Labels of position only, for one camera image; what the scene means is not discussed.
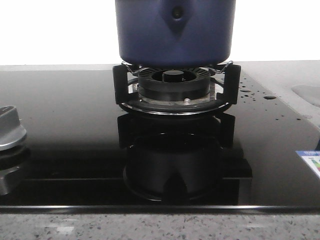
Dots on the blue cooking pot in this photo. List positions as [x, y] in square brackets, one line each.
[174, 33]

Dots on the black pot support grate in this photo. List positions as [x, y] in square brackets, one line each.
[224, 88]

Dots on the black gas burner head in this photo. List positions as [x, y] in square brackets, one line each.
[161, 86]

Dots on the black glass cooktop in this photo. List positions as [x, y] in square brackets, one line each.
[83, 154]

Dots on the silver stove control knob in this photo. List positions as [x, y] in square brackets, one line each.
[12, 132]

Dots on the energy label sticker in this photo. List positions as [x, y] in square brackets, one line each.
[312, 159]

